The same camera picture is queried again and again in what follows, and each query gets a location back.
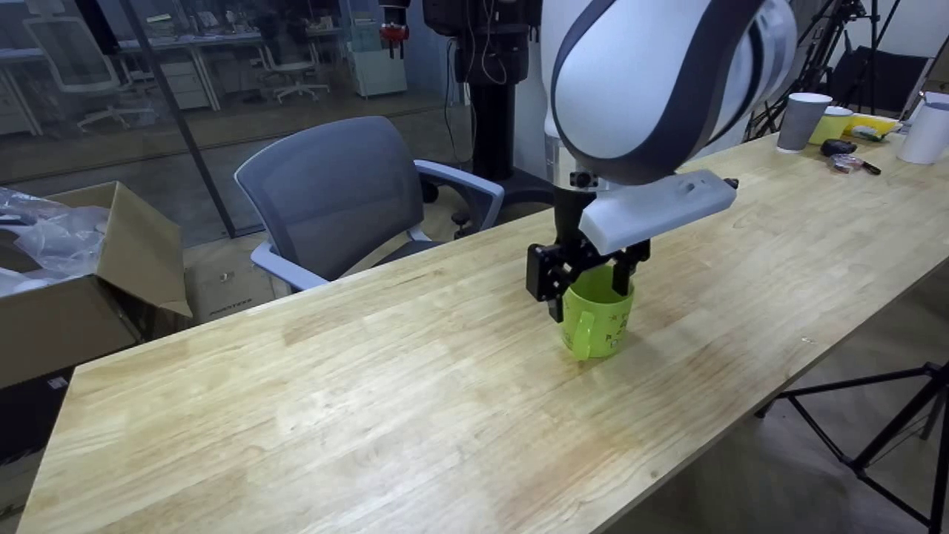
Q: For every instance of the grey mesh office chair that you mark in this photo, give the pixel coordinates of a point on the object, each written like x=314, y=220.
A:
x=333, y=194

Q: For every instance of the open cardboard box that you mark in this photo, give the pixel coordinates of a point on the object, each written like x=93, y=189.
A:
x=133, y=296

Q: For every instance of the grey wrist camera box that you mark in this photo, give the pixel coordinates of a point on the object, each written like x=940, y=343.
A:
x=631, y=216

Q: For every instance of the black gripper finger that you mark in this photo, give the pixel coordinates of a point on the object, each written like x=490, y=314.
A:
x=625, y=268
x=557, y=306

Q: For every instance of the white cylindrical container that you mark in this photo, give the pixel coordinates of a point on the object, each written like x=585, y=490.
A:
x=926, y=134

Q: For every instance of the black robot pedestal stand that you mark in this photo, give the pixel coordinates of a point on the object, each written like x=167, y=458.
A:
x=495, y=60

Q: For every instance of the clear plastic packing wrap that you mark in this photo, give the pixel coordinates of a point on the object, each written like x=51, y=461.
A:
x=57, y=243

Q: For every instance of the green plastic mug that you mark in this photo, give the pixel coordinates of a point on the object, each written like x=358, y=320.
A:
x=595, y=315

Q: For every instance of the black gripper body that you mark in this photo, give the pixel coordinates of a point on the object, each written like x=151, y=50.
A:
x=572, y=253

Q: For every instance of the yellow tape dispenser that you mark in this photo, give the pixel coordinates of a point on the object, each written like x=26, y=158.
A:
x=842, y=124

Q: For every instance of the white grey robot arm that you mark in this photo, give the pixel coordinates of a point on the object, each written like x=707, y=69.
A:
x=634, y=94

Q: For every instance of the white paper cup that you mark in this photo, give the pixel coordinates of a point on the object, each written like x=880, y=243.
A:
x=803, y=116

